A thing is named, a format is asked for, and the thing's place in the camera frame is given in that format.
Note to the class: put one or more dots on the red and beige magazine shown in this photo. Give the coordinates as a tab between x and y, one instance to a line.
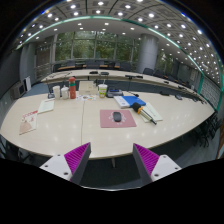
28	123

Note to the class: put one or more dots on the black handheld microphone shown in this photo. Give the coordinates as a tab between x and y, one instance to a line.
136	107

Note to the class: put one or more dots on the white paper booklet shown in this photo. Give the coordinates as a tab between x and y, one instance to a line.
46	106

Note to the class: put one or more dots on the red bottle with green band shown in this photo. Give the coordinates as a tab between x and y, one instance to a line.
72	90

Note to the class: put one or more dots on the colourful sticker sheet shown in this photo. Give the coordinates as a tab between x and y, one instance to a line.
86	97

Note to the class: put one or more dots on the green printed paper cup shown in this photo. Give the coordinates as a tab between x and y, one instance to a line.
102	90

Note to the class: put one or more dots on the pink mouse pad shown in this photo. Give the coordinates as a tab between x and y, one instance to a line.
128	121

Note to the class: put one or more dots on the ceiling lights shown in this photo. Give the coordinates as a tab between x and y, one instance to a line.
106	24

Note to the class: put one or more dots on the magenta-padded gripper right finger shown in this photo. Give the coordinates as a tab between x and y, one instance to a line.
163	165

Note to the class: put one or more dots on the white jug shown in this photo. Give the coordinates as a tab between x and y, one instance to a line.
65	93

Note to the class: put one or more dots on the white cup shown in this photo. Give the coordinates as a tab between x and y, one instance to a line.
56	92

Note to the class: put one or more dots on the beige cardboard box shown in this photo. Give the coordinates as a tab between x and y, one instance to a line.
87	88

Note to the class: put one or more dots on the dark office chairs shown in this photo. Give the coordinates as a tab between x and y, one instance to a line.
148	71

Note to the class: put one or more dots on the black conference device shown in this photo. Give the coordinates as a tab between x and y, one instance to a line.
114	93

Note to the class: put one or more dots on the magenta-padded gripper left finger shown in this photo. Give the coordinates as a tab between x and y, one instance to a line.
56	165

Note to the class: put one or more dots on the blue and white book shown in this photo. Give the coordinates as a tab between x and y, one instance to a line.
131	100

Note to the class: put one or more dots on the black computer mouse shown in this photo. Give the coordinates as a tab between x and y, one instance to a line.
117	116

